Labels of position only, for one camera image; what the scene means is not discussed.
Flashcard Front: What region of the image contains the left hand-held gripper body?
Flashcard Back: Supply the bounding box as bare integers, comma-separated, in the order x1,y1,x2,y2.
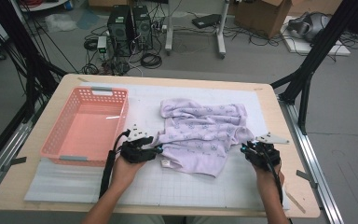
119,123,157,165

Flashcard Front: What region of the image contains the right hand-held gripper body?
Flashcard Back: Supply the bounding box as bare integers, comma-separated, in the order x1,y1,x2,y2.
246,132,291,173

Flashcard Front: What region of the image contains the lilac towel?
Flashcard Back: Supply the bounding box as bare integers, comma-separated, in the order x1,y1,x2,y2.
151,97,255,178

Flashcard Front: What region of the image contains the person's right hand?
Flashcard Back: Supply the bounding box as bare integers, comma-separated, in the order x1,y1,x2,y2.
253,164,286,193

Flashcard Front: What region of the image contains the person's left hand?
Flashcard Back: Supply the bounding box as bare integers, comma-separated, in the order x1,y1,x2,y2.
110,153,145,191

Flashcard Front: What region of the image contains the white grid mat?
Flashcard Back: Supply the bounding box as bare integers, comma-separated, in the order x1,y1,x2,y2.
78,81,291,210

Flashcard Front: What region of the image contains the pink plastic basket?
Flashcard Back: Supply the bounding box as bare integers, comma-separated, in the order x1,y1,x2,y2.
39,86,130,167

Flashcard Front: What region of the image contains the thin wooden stick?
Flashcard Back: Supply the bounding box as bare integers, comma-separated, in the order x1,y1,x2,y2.
283,186,307,215

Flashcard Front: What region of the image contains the small white box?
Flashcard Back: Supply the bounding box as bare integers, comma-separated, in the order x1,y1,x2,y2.
96,35,108,54

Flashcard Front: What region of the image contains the white metal stand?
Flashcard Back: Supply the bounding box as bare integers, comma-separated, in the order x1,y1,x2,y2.
164,0,231,60

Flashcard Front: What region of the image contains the white board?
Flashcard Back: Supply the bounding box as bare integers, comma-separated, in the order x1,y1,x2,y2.
280,15,352,57

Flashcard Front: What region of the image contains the black computer tower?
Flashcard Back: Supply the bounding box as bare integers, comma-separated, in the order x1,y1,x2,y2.
131,5,154,50
106,4,134,57

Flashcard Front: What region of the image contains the open cardboard box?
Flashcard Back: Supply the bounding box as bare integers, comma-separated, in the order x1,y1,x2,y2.
234,0,293,39

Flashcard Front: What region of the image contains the black flat device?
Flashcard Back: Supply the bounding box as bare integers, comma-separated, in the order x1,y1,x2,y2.
191,13,222,30

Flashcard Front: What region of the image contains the grey and white device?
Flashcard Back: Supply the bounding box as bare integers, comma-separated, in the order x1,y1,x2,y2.
287,11,332,43

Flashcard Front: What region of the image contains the teal sheet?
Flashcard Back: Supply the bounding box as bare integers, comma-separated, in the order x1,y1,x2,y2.
76,8,101,31

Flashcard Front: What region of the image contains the clear plastic bag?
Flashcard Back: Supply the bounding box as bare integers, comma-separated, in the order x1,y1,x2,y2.
45,12,77,34

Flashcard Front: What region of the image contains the white round table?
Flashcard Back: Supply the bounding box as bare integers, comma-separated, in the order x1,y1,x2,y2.
18,0,69,13

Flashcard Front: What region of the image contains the thick black sleeved cable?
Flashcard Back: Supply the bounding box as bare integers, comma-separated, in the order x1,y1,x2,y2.
98,129,131,200

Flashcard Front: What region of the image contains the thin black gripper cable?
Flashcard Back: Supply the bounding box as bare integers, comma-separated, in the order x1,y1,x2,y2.
259,144,286,206

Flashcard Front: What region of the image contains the grey metal bracket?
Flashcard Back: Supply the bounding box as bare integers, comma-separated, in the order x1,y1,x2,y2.
1,156,28,173
296,169,319,189

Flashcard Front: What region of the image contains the silver aluminium rail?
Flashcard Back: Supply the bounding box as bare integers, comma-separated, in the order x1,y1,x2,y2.
0,104,45,203
278,96,344,224

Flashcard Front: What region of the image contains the large black cable coil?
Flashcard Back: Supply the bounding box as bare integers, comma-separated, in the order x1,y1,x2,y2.
140,52,163,70

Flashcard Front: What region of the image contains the small black cable coil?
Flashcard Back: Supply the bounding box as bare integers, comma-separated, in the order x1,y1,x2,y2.
83,37,99,52

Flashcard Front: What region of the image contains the black metal frame with cables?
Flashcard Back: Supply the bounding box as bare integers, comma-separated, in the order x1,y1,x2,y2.
0,0,69,176

